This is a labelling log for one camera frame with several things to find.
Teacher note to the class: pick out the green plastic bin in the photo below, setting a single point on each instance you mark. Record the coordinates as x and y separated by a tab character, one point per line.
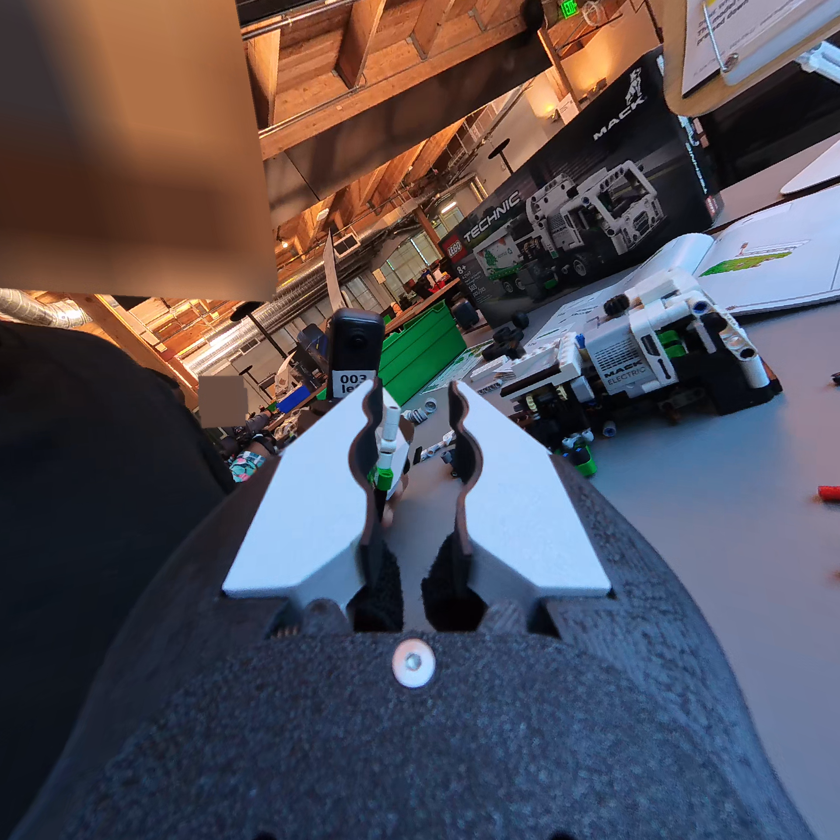
420	348

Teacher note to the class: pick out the silver air duct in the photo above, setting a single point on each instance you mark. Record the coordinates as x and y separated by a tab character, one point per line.
39	308

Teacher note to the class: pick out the white clipboard stand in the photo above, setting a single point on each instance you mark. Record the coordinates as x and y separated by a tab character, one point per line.
817	172

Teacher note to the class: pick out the wooden clipboard with paper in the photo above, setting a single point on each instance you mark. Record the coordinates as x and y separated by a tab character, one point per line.
754	46

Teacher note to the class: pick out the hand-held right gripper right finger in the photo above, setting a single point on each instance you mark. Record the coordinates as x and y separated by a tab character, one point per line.
525	518

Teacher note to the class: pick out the green lego wheel assembly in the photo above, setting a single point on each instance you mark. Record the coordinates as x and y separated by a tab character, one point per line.
581	456

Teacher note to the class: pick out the black tyre on truck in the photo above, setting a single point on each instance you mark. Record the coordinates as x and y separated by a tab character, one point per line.
617	304

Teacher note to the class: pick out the white lego truck model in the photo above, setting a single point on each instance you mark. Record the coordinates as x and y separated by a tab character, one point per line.
630	367

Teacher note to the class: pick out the scattered small lego pieces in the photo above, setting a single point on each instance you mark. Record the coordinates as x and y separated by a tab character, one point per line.
428	408

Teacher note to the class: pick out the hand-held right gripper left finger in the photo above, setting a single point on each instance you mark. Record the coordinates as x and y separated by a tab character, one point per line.
302	512

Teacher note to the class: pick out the white and green lego assembly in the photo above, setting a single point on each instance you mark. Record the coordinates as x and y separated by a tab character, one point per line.
390	433

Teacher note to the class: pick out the colourful patterned cloth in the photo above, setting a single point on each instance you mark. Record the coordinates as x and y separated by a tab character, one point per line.
249	463

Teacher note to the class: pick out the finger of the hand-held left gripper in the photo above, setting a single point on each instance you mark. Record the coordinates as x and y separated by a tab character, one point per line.
407	453

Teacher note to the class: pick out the open instruction booklet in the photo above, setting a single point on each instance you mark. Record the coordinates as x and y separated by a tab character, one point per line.
774	262

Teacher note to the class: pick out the single black lego tyre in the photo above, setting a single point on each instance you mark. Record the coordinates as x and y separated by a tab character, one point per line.
520	320

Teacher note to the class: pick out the black lego set box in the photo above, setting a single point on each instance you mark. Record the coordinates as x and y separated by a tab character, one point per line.
590	170

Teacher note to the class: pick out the cluster of black tyres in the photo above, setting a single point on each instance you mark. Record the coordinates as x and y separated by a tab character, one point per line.
504	342

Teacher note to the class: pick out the black round container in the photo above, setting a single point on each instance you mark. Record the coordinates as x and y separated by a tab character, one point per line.
466	315

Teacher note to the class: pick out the person's left hand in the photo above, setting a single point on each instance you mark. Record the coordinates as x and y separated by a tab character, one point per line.
396	491

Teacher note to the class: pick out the red lego piece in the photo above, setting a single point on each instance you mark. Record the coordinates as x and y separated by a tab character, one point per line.
829	493

